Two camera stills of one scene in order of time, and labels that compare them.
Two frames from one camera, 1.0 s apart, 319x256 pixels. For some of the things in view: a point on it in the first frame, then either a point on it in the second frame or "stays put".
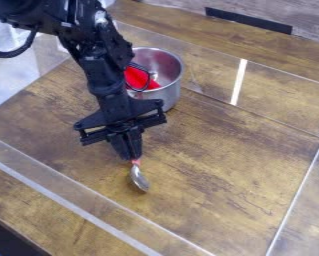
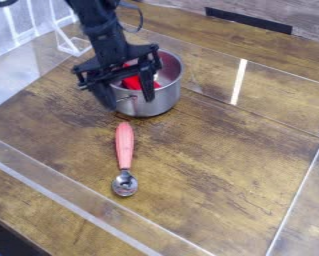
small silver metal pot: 165,66 stays put
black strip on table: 250,21 stays put
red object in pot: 137,78 stays put
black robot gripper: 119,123 -> 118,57
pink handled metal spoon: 138,176 -> 125,183
